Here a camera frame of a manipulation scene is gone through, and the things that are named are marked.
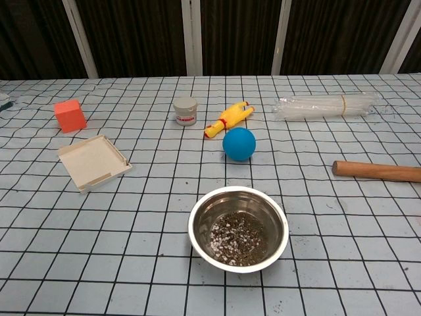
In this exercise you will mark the wooden rolling pin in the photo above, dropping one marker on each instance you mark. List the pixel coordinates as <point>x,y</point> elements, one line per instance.
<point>378,172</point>

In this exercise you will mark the stainless steel bowl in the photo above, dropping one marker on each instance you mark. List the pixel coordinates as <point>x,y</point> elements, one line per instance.
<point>204,217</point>

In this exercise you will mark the blue rubber ball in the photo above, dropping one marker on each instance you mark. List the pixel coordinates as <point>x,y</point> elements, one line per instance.
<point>239,144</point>

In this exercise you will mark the yellow rubber chicken toy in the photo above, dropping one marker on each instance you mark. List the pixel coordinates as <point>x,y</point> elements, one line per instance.
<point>227,118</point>

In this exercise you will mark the white jar with grey lid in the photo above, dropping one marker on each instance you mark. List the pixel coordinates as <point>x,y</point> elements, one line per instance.
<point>185,113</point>

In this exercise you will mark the crushed grey white granules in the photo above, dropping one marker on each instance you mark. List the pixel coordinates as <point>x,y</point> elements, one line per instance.
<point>237,240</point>

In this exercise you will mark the white shallow box tray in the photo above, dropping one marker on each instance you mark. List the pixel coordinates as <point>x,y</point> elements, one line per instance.
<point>92,163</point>

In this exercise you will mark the clear plastic tube bundle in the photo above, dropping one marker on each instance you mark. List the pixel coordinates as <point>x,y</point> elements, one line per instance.
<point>322,106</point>

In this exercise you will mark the orange cube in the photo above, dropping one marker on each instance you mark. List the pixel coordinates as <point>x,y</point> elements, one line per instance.
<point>69,116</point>

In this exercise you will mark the white metal frame post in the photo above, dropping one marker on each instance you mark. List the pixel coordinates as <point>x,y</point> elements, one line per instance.
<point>281,39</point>
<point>80,42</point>
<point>192,39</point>
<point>399,36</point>

